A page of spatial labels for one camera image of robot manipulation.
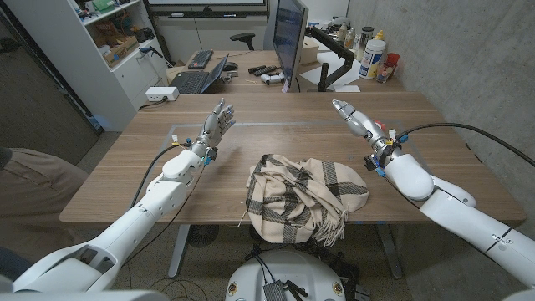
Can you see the light wooden box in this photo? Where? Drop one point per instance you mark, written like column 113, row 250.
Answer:
column 309, row 51

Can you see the wooden office desk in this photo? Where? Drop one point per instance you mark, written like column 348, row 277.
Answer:
column 251, row 83

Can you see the white paper sheets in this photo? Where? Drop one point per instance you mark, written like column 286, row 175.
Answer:
column 326, row 69

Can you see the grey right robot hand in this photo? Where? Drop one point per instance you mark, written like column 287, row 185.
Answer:
column 363, row 124

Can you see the person in tan trousers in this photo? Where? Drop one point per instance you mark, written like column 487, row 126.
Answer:
column 37, row 196

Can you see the dark lidded jar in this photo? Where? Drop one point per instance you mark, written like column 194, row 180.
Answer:
column 364, row 42

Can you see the beige plaid fringed scarf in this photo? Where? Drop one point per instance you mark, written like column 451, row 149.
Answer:
column 292, row 196

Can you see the large computer monitor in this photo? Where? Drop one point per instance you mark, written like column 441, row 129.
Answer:
column 288, row 37

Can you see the black round grille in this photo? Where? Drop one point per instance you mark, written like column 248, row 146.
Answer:
column 202, row 235

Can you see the black computer mouse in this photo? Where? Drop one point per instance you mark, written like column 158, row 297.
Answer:
column 230, row 66

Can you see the black open laptop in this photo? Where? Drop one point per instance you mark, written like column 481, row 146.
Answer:
column 192, row 81

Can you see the black keyboard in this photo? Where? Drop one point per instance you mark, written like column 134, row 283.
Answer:
column 200, row 59

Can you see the yellow capped bottle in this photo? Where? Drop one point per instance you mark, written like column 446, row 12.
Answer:
column 379, row 35

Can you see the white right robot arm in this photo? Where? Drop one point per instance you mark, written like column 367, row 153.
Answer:
column 460, row 217

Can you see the white wipes canister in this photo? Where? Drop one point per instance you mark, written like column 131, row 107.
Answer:
column 371, row 60

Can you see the black office chair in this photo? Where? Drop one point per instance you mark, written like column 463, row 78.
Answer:
column 243, row 38

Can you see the black remote control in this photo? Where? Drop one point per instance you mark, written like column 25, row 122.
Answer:
column 268, row 71
column 256, row 68

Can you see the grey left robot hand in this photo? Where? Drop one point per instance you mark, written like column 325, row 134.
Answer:
column 214, row 129

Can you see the grey table leg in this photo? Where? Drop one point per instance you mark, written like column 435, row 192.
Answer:
column 179, row 251
column 389, row 251

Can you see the brown cardboard box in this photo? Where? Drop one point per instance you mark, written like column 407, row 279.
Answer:
column 121, row 51

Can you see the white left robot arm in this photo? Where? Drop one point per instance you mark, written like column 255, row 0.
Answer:
column 134, row 223

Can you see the white power strip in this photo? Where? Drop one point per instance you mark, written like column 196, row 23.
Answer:
column 161, row 93

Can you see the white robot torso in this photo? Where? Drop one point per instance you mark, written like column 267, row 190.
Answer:
column 288, row 267

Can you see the red cup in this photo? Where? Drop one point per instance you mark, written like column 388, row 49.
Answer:
column 393, row 59

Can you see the grey mesh module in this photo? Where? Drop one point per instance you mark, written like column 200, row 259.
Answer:
column 275, row 292

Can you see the white game controller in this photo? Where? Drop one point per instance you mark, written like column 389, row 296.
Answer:
column 272, row 78

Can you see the white shelf cabinet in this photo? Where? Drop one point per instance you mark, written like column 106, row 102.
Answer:
column 83, row 62

